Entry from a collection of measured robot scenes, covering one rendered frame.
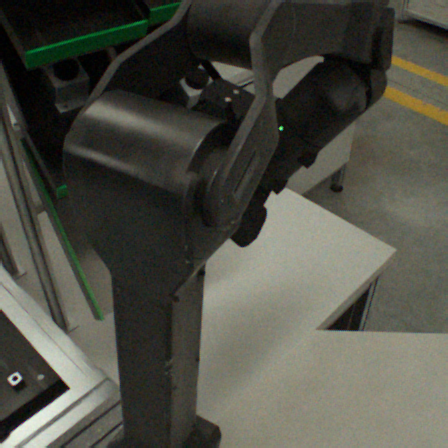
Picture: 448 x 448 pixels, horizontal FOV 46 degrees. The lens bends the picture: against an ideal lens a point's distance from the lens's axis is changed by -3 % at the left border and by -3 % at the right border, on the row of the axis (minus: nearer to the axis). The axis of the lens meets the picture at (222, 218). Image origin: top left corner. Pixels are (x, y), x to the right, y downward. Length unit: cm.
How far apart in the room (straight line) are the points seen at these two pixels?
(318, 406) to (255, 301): 22
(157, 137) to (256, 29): 7
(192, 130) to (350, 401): 67
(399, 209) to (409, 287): 49
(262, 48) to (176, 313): 14
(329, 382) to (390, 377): 10
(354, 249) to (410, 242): 138
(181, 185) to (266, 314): 71
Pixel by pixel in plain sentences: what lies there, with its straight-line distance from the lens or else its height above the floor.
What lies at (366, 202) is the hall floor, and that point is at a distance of 257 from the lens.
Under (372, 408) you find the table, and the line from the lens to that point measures 84.
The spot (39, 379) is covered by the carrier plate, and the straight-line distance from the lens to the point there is 74.
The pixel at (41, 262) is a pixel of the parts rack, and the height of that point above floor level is 102.
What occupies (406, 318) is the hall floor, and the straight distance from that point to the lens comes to 212.
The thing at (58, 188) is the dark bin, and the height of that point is 121.
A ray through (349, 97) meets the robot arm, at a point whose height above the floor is 137.
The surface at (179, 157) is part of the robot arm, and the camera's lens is 21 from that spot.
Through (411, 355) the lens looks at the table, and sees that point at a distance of 91.
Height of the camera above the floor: 157
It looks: 41 degrees down
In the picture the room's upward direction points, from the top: straight up
